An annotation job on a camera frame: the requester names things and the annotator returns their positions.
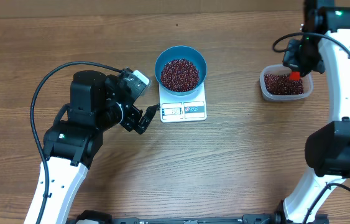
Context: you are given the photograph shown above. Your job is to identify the red scoop with blue handle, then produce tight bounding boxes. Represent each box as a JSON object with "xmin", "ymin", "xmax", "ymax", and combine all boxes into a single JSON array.
[{"xmin": 289, "ymin": 71, "xmax": 301, "ymax": 81}]

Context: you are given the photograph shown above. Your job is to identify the red beans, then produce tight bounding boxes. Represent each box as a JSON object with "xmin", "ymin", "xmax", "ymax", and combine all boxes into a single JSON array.
[{"xmin": 160, "ymin": 58, "xmax": 305, "ymax": 96}]

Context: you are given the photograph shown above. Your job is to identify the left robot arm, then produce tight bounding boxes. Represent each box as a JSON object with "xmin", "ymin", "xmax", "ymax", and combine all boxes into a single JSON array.
[{"xmin": 25, "ymin": 68, "xmax": 159, "ymax": 223}]

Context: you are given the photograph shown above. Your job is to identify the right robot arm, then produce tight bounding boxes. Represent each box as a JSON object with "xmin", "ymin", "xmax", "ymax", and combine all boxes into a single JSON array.
[{"xmin": 272, "ymin": 0, "xmax": 350, "ymax": 223}]

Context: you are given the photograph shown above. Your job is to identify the white digital kitchen scale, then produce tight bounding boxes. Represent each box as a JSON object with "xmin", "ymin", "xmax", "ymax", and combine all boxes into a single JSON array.
[{"xmin": 159, "ymin": 83, "xmax": 208, "ymax": 123}]

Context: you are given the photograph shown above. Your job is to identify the blue metal bowl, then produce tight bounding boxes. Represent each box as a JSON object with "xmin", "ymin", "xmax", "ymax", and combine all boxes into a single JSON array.
[{"xmin": 154, "ymin": 45, "xmax": 208, "ymax": 96}]

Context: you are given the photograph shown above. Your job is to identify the clear plastic container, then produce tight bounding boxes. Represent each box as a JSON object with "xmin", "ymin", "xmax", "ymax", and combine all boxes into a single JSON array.
[{"xmin": 259, "ymin": 64, "xmax": 313, "ymax": 101}]

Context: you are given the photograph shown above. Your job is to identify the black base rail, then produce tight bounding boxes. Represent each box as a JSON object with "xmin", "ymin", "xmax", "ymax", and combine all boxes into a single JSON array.
[{"xmin": 65, "ymin": 210, "xmax": 292, "ymax": 224}]

